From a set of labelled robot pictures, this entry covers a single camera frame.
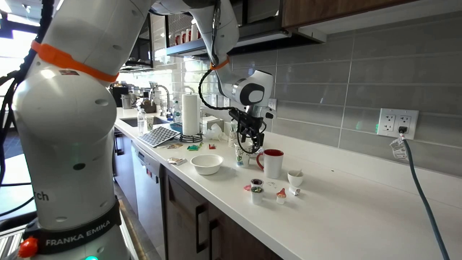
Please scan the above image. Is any blue green power cable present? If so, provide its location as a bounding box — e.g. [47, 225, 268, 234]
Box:
[398, 126, 452, 260]

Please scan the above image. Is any grey wall shelf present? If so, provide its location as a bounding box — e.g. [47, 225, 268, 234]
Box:
[165, 23, 323, 58]

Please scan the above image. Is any grey grid drying rack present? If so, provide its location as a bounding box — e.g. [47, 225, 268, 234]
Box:
[139, 126, 181, 149]

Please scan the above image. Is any small white cup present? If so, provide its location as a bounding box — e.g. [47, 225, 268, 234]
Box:
[286, 169, 307, 189]

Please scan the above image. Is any clear drinking glass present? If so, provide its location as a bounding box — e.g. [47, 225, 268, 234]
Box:
[144, 114, 157, 133]

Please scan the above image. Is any white printed paper cup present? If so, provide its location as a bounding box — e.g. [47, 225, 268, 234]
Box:
[224, 120, 242, 143]

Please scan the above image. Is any white mug red inside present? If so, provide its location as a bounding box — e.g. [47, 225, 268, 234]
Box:
[256, 147, 286, 181]

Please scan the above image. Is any black cabinet handle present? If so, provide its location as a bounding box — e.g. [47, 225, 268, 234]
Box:
[210, 218, 224, 260]
[194, 204, 211, 254]

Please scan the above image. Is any white ceramic bowl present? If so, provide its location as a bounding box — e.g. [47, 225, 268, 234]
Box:
[191, 153, 226, 176]

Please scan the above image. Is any white paper towel roll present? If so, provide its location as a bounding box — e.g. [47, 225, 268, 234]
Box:
[181, 93, 201, 137]

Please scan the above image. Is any black coffee machine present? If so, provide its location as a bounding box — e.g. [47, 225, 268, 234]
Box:
[118, 80, 138, 108]

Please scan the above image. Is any clear snack packet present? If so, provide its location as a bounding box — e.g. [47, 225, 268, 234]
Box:
[167, 156, 190, 168]

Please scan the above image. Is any white outlet with plug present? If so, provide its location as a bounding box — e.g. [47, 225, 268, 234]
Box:
[376, 107, 421, 142]

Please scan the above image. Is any clear plastic bottle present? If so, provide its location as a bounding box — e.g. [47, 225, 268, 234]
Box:
[136, 107, 148, 134]

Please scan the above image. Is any clear cable tag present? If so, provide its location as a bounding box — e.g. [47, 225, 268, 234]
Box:
[389, 134, 412, 163]

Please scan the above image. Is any crumpled clear plastic bag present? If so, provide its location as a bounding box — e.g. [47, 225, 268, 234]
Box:
[200, 114, 227, 142]

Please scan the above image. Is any dark kettle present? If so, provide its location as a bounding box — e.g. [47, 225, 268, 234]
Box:
[136, 91, 159, 116]

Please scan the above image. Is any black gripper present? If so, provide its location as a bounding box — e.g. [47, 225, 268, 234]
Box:
[230, 106, 269, 155]

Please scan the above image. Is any kitchen sink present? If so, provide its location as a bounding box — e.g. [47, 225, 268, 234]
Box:
[120, 114, 170, 130]

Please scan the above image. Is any stainless dishwasher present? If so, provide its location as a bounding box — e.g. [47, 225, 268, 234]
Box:
[129, 140, 170, 260]

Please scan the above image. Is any wooden base cabinet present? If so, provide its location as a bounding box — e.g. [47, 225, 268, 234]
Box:
[161, 165, 286, 260]

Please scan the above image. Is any wooden wall cabinet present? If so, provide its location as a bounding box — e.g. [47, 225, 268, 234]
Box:
[281, 0, 418, 29]

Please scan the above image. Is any chrome faucet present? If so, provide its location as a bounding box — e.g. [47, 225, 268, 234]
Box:
[154, 82, 174, 119]

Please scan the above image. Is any black shelving unit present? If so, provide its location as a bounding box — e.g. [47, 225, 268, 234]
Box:
[120, 13, 157, 74]

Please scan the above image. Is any orange strap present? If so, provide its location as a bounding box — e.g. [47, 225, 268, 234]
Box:
[31, 41, 120, 84]
[210, 56, 232, 72]

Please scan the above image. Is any black wire towel holder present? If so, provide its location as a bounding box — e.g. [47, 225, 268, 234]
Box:
[180, 84, 206, 145]

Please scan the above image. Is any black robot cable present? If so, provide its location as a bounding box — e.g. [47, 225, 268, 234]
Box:
[197, 68, 234, 113]

